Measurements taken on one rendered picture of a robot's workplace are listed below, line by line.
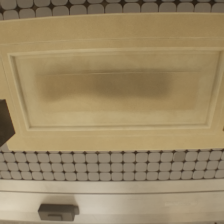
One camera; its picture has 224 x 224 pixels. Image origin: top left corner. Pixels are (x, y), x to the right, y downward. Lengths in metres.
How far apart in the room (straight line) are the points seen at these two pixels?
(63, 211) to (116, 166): 0.21
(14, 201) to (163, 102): 0.50
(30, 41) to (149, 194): 0.45
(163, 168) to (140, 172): 0.06
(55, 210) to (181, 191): 0.35
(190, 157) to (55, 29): 0.39
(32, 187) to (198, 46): 0.51
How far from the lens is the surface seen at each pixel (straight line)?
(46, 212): 0.54
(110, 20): 0.28
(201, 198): 0.55
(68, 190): 0.48
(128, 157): 0.39
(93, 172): 0.42
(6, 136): 0.23
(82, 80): 0.29
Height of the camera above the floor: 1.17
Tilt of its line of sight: 67 degrees down
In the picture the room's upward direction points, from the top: 177 degrees counter-clockwise
